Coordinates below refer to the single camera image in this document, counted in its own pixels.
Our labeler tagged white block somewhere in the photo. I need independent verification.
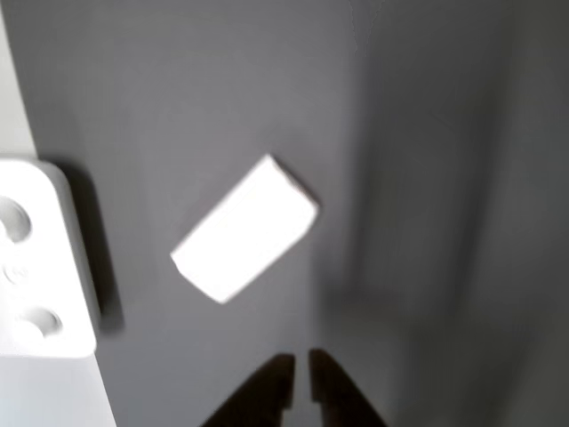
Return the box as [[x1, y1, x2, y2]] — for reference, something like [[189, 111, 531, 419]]
[[170, 153, 320, 306]]

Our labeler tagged white tray with round recesses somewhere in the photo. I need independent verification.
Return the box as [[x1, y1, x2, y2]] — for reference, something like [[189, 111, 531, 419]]
[[0, 157, 98, 359]]

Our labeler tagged grey table mat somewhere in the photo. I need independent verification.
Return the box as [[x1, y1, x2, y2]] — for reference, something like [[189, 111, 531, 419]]
[[0, 0, 569, 427]]

